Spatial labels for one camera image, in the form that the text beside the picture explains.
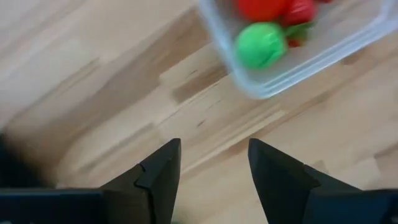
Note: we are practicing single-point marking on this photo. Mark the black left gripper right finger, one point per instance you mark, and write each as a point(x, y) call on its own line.
point(276, 183)

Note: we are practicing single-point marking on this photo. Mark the clear plastic tupperware container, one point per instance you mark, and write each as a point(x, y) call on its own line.
point(342, 40)

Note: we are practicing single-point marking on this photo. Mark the bright green toy vegetable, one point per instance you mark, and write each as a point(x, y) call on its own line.
point(259, 46)

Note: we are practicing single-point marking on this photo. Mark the red toy cherry with stem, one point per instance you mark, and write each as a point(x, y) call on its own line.
point(294, 43)

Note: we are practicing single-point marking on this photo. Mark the red toy strawberry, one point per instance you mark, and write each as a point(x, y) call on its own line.
point(300, 14)

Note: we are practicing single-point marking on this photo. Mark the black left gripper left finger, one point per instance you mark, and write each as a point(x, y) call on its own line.
point(161, 177)

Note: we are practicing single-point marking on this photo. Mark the red toy tomato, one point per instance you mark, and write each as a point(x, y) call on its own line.
point(261, 9)

